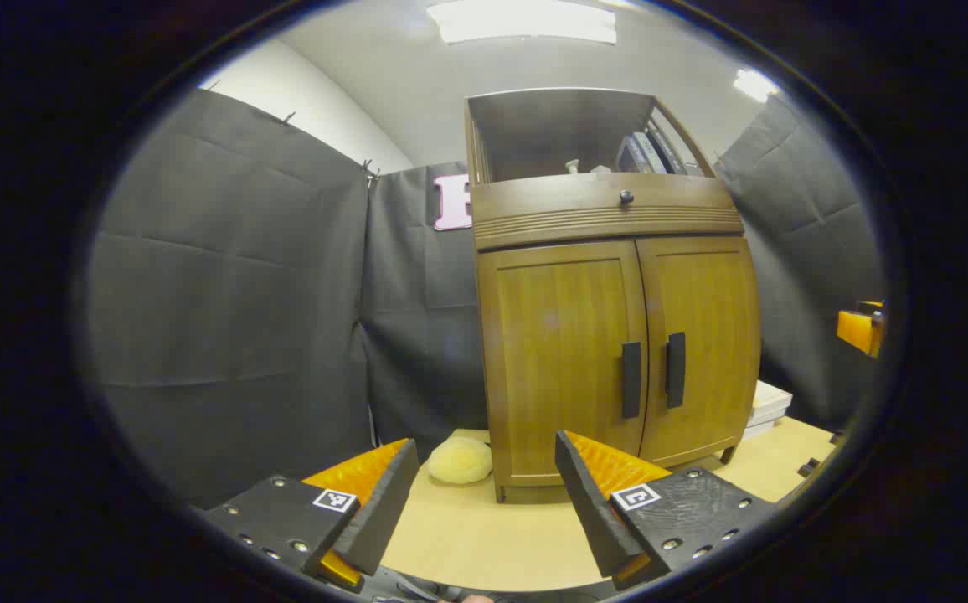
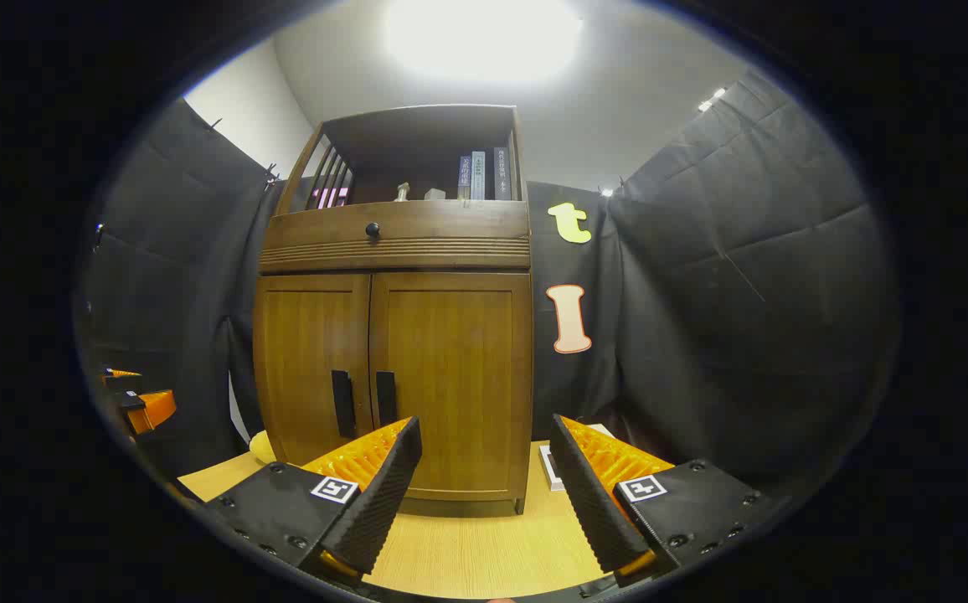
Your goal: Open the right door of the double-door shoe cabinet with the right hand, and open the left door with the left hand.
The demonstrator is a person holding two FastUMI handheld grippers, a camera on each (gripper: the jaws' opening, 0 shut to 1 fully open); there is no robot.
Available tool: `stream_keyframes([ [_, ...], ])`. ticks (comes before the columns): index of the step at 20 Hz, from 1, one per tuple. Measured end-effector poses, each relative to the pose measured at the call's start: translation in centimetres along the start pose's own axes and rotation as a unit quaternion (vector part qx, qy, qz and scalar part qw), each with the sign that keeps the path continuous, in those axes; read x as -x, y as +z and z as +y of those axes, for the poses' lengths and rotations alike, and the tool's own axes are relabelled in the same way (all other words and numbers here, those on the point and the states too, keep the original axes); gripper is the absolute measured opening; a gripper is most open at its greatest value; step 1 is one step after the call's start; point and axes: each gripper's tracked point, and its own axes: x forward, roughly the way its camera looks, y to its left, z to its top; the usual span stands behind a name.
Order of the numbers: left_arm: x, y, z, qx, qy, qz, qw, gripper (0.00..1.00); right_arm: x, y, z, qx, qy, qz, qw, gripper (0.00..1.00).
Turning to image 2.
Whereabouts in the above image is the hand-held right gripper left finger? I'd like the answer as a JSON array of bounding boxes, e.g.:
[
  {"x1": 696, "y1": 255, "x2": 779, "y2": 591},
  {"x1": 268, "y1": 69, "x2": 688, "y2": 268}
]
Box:
[{"x1": 203, "y1": 416, "x2": 424, "y2": 583}]

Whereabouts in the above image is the black backdrop cloth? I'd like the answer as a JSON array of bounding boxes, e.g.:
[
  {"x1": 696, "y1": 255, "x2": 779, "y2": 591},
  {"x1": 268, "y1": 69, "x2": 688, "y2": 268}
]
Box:
[{"x1": 74, "y1": 71, "x2": 899, "y2": 495}]

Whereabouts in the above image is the wooden shoe cabinet door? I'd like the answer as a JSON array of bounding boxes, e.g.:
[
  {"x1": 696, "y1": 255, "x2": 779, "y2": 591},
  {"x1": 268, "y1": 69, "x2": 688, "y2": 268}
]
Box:
[
  {"x1": 369, "y1": 272, "x2": 533, "y2": 502},
  {"x1": 254, "y1": 274, "x2": 372, "y2": 466}
]

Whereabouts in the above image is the wooden double-door shoe cabinet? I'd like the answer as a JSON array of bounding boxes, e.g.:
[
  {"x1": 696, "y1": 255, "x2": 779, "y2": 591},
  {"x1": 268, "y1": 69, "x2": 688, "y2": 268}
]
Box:
[{"x1": 252, "y1": 104, "x2": 533, "y2": 516}]

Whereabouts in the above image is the large ceiling light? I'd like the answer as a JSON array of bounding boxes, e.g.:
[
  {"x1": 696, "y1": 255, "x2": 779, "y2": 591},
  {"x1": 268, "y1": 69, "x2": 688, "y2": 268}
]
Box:
[{"x1": 384, "y1": 0, "x2": 584, "y2": 85}]

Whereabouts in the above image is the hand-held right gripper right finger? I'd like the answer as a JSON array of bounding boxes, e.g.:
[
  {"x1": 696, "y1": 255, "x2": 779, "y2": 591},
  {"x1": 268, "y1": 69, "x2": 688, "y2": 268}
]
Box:
[{"x1": 549, "y1": 414, "x2": 790, "y2": 579}]

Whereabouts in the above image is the black door handle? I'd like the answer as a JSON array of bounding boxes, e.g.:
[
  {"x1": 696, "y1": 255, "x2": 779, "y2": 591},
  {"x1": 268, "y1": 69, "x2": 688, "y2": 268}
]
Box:
[
  {"x1": 332, "y1": 370, "x2": 358, "y2": 438},
  {"x1": 376, "y1": 371, "x2": 399, "y2": 428}
]

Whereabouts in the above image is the wooden cabinet drawer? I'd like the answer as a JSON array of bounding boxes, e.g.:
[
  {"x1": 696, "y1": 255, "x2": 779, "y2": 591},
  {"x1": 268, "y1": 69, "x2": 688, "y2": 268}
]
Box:
[{"x1": 260, "y1": 201, "x2": 531, "y2": 273}]

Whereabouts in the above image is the cream paperback book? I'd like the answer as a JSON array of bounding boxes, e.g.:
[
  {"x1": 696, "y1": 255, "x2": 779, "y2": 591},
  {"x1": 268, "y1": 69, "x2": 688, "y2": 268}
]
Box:
[{"x1": 538, "y1": 423, "x2": 615, "y2": 491}]

